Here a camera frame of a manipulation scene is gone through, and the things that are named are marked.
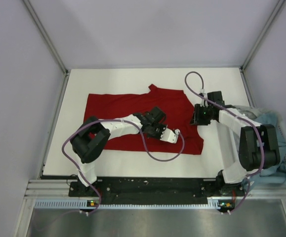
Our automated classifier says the white laundry basket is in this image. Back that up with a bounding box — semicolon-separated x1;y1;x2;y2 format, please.
217;107;286;177

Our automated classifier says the light blue t shirt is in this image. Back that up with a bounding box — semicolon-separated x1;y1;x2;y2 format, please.
250;108;286;190

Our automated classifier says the red t shirt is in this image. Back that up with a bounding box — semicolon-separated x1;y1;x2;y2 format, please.
84;84;204;155

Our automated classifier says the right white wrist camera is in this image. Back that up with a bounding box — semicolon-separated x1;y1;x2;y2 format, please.
199;88;207;97

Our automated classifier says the light blue cable duct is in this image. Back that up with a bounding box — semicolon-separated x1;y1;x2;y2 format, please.
34;199;234;210

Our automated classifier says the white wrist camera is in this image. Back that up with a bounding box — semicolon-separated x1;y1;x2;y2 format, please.
160;128;180;144
199;88;207;97

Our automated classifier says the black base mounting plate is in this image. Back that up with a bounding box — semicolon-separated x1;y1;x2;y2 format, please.
69;177;244;204

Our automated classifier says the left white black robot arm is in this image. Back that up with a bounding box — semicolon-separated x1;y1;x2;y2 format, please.
70;107;170;196

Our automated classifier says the right aluminium frame post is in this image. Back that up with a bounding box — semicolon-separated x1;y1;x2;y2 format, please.
240;0;286;73

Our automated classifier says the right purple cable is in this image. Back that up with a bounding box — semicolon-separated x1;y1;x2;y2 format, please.
184;71;267;214

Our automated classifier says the left aluminium frame post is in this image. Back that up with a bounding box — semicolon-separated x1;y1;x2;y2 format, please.
21;0;68;75

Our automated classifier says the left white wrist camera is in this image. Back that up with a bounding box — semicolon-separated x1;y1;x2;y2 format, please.
160;128;180;144

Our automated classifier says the aluminium frame post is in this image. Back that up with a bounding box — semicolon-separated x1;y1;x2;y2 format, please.
240;0;286;73
21;0;68;75

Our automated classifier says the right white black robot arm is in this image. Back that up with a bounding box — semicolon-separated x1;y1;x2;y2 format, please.
190;91;281;196

